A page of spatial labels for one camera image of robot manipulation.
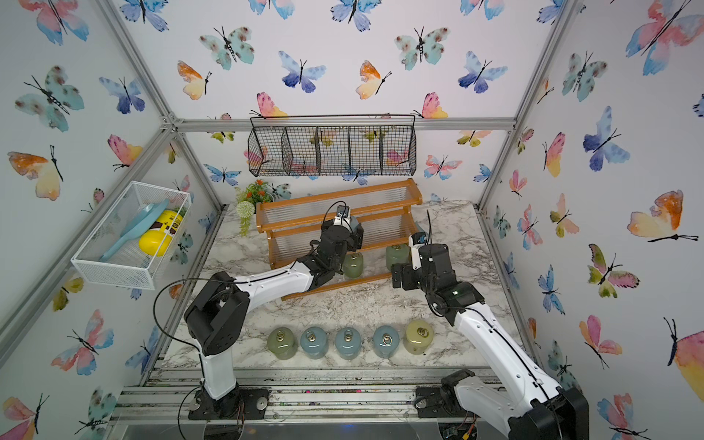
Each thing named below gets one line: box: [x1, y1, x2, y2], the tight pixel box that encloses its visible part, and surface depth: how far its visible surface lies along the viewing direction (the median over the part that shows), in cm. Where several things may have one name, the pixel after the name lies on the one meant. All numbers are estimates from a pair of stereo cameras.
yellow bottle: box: [138, 209, 184, 257], surface depth 72 cm
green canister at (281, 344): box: [266, 326, 298, 361], surface depth 79 cm
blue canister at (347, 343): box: [334, 327, 363, 361], surface depth 80 cm
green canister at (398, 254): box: [385, 243, 411, 272], surface depth 96 cm
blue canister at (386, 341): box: [373, 324, 401, 359], surface depth 80 cm
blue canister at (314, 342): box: [299, 326, 330, 360], surface depth 79 cm
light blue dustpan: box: [99, 198, 170, 263], surface depth 70 cm
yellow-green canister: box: [403, 319, 435, 355], surface depth 79 cm
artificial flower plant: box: [234, 178, 275, 237], surface depth 105 cm
